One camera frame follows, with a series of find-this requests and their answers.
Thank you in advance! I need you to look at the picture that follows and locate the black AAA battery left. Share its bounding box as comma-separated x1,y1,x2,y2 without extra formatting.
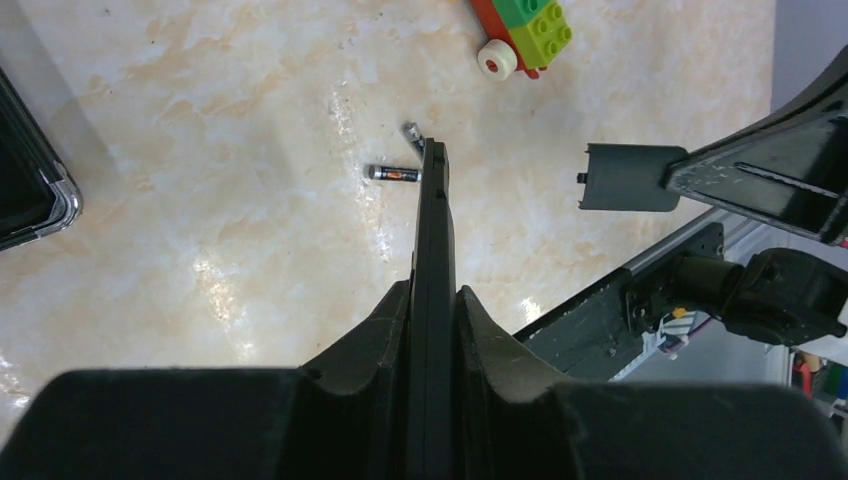
365,164,422,183

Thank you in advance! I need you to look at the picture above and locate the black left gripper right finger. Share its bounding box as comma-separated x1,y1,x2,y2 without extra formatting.
455,287,847,479

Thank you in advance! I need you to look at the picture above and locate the black battery cover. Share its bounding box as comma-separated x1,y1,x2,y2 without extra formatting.
577,143,688,213

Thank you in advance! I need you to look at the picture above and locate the colourful toy brick train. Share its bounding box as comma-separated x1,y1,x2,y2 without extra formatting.
469,0,573,82

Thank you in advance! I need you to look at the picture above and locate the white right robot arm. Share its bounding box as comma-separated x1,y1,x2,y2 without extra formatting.
617,52,847,346

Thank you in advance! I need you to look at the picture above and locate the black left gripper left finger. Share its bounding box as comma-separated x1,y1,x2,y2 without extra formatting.
1,281,410,479

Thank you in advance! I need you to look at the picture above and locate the black aaa battery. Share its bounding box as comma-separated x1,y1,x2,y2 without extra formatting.
401,122,426,161
365,164,422,183

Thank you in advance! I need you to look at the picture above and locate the black poker chip case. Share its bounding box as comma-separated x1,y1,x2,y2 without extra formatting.
1,74,83,250

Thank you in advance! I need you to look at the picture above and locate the black AAA battery right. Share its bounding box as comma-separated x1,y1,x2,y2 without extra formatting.
401,122,426,161

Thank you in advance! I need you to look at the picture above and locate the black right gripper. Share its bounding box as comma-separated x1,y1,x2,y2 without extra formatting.
664,50,847,246

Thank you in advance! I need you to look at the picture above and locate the black remote control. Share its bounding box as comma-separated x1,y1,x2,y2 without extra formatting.
404,138,456,479

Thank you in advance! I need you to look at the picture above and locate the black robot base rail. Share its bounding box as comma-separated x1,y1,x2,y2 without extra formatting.
514,209,759,381

